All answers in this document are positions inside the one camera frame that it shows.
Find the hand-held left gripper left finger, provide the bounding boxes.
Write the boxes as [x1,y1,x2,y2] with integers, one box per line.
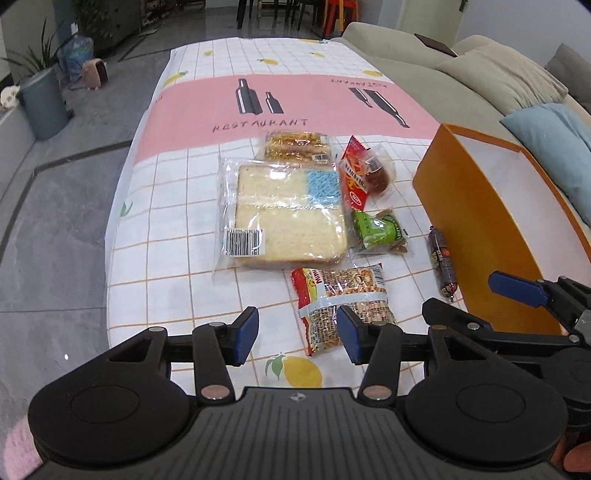
[107,307,260,401]

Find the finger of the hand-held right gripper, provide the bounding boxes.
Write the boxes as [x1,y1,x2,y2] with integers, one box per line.
[488,271,591,324]
[421,298,583,347]

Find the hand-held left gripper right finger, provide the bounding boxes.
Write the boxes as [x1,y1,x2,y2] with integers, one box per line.
[336,305,505,401]

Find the peanut snack packet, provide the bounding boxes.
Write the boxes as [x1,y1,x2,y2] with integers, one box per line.
[291,263,398,357]

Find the dark sausage stick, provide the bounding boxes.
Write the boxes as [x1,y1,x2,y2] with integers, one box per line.
[427,225,459,302]

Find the orange cardboard box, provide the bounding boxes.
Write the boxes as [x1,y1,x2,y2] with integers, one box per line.
[412,123,591,336]

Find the green snack packet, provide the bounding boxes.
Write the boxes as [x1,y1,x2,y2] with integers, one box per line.
[349,209,410,256]

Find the sliced bread bag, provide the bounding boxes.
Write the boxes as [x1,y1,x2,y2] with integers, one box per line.
[213,157,349,278]

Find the brown bun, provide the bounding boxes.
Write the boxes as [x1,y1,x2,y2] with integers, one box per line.
[362,143,397,200]

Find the person's right hand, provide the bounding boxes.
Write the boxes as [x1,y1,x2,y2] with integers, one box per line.
[564,444,591,476]

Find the light blue pillow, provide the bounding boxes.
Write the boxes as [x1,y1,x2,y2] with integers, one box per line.
[500,102,591,227]

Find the red snack packet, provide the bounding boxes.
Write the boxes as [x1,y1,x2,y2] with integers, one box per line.
[338,135,372,210]

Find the printed pink white tablecloth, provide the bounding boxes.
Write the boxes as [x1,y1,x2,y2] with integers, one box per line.
[105,37,467,389]

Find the clear pastry packet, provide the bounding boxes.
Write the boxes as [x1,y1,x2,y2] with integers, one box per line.
[263,130,332,163]

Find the beige sofa cushion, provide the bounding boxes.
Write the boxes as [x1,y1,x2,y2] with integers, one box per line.
[435,45,570,117]

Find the beige sofa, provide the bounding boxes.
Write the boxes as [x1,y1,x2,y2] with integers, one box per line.
[330,21,591,236]

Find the dark tablet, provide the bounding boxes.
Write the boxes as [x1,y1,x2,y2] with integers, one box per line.
[414,32,459,58]

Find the pink small heater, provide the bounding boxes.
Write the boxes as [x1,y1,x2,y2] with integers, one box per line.
[81,58,106,92]

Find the blue-grey plant pot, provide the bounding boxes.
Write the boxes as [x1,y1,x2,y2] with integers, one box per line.
[18,68,71,141]

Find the red plastic stools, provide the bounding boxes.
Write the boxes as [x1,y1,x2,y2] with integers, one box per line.
[322,0,362,38]

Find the dark dining chairs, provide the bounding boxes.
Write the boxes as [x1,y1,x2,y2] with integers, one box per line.
[235,0,324,31]

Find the blue plastic bag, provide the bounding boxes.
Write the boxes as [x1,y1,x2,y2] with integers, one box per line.
[59,36,96,80]

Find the grey cabinet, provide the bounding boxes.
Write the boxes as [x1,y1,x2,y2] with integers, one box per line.
[76,0,141,49]

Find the green potted plant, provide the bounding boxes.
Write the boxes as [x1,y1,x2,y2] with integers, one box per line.
[2,18,75,84]

